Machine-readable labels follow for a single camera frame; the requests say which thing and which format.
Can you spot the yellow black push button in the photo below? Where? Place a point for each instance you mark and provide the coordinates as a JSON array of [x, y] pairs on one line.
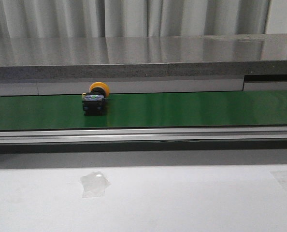
[[94, 101]]

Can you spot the green conveyor belt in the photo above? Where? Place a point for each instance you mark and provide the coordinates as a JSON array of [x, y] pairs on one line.
[[146, 110]]

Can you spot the clear tape patch left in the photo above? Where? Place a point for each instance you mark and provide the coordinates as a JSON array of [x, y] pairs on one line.
[[94, 185]]

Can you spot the clear tape patch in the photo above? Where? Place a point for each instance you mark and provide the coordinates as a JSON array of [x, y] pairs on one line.
[[94, 185], [281, 178]]

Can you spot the grey conveyor back guard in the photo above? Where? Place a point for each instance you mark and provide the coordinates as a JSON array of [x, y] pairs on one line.
[[204, 83]]

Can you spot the clear tape patch right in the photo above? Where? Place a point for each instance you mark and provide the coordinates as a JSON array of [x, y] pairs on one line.
[[281, 178]]

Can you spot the white pleated curtain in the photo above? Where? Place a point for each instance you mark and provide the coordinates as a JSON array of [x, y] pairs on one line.
[[140, 18]]

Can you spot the aluminium conveyor front rail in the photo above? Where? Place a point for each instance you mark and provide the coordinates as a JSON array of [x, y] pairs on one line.
[[138, 135]]

